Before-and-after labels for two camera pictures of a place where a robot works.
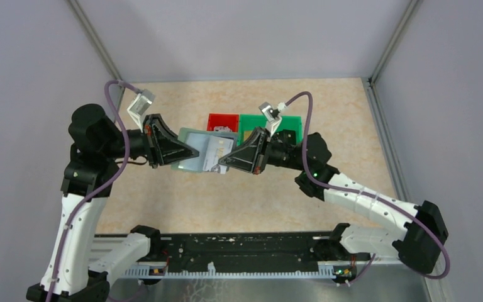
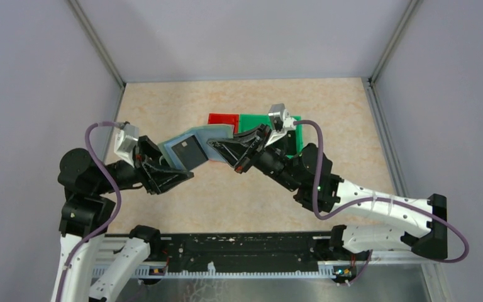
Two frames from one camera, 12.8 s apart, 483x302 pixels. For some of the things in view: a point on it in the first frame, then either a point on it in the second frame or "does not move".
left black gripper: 163,151 → 155,180
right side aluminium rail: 387,141 does not move
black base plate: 244,250 does not move
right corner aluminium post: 412,7 does not move
